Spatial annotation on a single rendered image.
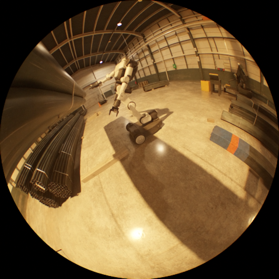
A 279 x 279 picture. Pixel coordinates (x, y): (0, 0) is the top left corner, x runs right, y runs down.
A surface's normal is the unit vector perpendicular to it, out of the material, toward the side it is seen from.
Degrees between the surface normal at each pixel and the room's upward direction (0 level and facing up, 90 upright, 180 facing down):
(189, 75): 90
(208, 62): 90
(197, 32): 90
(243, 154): 90
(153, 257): 0
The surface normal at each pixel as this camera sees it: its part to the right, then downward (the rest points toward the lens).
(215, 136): -0.81, 0.53
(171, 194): -0.30, -0.73
